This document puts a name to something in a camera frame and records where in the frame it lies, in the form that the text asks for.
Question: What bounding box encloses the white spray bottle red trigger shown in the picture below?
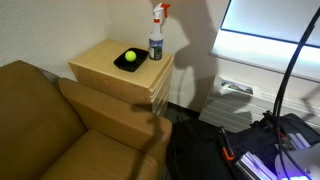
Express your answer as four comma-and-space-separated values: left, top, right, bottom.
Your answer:
148, 2, 171, 62

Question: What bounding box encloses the light wooden nightstand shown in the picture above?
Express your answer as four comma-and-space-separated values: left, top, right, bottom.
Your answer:
67, 38, 175, 116

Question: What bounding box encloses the white windowsill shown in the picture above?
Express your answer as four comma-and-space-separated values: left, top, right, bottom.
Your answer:
209, 28, 320, 84

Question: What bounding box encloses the black plastic tray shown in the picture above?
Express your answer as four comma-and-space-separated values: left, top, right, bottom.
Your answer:
112, 47, 150, 73

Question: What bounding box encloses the yellow-green tennis ball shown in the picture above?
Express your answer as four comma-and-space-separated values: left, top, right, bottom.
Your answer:
124, 49, 138, 63

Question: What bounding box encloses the black perforated robot table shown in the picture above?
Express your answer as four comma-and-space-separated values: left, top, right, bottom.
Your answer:
165, 112, 320, 180

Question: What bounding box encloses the printed label sheet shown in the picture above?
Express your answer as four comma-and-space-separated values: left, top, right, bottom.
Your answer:
212, 76, 262, 99

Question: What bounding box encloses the orange black bar clamp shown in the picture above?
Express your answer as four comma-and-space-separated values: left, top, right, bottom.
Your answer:
217, 126, 236, 162
262, 110, 287, 138

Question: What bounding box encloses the brown leather sofa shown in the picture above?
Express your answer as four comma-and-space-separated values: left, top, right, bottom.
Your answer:
0, 59, 173, 180

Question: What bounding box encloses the white window blind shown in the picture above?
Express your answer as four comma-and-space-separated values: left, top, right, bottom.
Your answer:
220, 0, 320, 48

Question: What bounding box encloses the white wall heater unit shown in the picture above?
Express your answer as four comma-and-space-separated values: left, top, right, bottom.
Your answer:
198, 74, 320, 134

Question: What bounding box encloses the aluminium profile rail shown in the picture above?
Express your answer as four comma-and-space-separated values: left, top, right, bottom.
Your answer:
234, 150, 278, 180
288, 132, 312, 150

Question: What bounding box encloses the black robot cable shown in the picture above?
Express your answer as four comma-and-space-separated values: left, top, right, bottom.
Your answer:
272, 6, 320, 180

